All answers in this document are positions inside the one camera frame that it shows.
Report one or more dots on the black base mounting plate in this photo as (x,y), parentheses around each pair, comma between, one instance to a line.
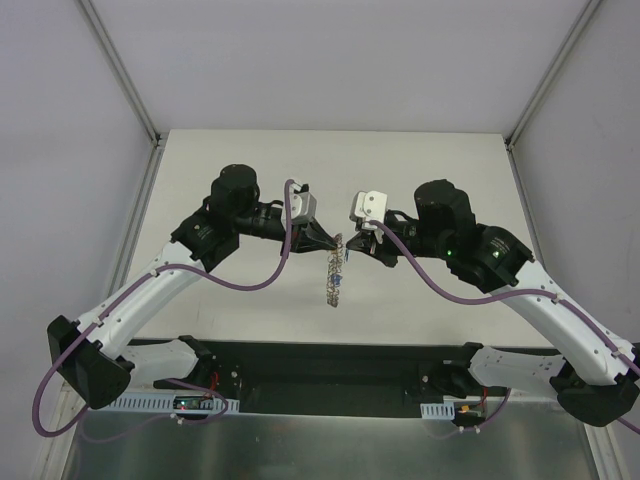
(342,380)

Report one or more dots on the white slotted cable duct left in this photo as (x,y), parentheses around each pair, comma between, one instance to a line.
(172,403)

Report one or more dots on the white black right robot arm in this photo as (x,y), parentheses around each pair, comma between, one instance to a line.
(594,375)

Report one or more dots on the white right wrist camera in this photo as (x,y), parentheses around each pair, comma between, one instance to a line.
(368,207)

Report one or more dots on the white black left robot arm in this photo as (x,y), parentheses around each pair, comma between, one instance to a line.
(93,353)

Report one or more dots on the white slotted cable duct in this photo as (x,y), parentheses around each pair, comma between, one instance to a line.
(444,411)
(172,403)

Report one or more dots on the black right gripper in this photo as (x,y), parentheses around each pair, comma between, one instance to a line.
(379,245)

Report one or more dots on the aluminium corner frame post right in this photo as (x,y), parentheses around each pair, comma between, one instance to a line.
(577,30)

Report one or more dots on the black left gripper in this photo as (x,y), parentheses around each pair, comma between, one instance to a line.
(298,238)

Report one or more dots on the white slotted cable duct right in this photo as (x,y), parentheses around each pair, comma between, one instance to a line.
(444,411)

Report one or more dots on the silver disc with key rings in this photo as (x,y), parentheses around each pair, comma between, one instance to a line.
(336,260)

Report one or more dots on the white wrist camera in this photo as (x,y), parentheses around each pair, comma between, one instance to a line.
(299,204)
(368,207)

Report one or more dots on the aluminium corner frame post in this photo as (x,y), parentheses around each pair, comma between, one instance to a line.
(119,71)
(577,30)

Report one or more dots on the aluminium corner frame post left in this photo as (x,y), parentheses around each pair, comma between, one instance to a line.
(119,71)

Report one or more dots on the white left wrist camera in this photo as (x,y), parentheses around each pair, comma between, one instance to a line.
(299,204)

